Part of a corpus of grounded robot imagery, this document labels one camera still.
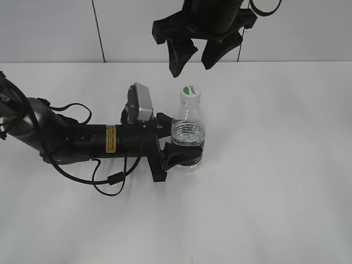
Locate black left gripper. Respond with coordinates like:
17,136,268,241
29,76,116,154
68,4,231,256
119,109,203,182

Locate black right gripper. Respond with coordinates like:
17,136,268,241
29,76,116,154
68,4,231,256
151,9,257,78

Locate clear Cestbon water bottle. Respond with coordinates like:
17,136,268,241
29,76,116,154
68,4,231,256
170,101,206,173

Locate white green bottle cap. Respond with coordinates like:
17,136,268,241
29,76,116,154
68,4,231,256
180,85,201,106

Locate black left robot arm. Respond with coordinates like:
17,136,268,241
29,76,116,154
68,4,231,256
1,75,202,182

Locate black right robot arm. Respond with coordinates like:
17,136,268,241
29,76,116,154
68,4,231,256
152,0,257,78

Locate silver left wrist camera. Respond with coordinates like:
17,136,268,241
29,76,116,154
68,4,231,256
125,82,153,123

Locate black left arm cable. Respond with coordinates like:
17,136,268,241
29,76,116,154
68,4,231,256
0,71,144,196

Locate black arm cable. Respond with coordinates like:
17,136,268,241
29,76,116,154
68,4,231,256
0,71,144,196
249,0,283,17

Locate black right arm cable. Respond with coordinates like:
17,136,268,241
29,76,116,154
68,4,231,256
249,0,283,17

